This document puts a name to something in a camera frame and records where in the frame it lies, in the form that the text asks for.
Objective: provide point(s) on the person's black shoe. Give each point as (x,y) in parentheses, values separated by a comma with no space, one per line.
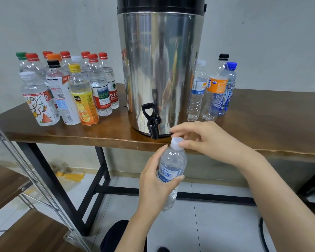
(163,250)

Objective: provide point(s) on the person's right hand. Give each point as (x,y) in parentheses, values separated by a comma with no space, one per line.
(215,141)

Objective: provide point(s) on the yellow label plastic bottle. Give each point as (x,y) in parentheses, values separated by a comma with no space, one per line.
(84,99)

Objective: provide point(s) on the person's right forearm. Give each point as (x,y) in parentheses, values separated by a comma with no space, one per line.
(288,204)

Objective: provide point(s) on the black metal table frame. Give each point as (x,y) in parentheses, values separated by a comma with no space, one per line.
(102,189)

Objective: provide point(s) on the white cap blue label bottle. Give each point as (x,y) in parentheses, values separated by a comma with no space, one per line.
(172,162)

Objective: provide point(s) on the stainless steel water dispenser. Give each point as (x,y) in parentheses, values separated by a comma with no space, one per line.
(160,65)

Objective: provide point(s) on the orange label black cap bottle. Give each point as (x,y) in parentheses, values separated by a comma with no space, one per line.
(216,89)

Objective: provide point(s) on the blue cap plastic bottle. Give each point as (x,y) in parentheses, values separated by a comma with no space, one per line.
(231,73)

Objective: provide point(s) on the green label plastic water bottle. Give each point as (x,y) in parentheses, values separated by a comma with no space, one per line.
(21,59)

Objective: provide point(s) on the person's left hand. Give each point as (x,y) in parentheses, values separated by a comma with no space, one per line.
(156,194)

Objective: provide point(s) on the wooden metal shelf rack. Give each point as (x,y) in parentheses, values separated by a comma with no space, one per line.
(2,191)

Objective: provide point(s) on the slim blue label plastic bottle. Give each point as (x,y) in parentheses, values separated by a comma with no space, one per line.
(197,91)

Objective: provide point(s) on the wooden stool with black frame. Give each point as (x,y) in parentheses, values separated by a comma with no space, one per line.
(312,189)

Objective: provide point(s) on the white patterned label plastic bottle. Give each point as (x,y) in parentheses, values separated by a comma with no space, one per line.
(39,105)

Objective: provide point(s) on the yellow debris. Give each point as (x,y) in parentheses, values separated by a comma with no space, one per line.
(68,175)

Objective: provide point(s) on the person's left forearm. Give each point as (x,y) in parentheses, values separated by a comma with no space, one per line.
(139,236)

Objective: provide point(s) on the green red label plastic bottle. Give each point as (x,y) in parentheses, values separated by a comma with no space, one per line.
(85,54)

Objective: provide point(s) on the person's black trouser leg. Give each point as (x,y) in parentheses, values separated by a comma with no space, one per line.
(115,237)

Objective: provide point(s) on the white-cap blue-label bottle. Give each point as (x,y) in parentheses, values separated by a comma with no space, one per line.
(77,60)

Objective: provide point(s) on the orange cap clear plastic bottle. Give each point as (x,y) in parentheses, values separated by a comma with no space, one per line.
(53,56)

